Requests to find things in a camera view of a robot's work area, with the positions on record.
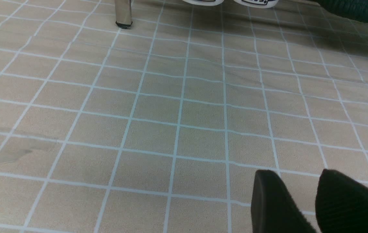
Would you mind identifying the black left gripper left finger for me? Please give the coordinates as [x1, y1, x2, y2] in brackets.
[251, 170, 317, 233]

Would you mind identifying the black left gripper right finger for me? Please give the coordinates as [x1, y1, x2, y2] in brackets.
[315, 169, 368, 233]

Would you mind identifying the stainless steel shoe rack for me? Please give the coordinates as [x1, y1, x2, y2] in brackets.
[114, 0, 133, 29]

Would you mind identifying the black knit shoe left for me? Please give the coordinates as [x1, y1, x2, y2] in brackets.
[316, 0, 368, 24]

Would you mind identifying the black canvas sneaker right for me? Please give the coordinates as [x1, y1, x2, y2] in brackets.
[234, 0, 279, 9]

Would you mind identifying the black canvas sneaker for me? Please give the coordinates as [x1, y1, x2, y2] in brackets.
[183, 0, 224, 6]
[234, 0, 279, 9]

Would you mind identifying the black canvas sneaker left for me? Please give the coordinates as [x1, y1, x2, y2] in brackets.
[183, 0, 224, 6]

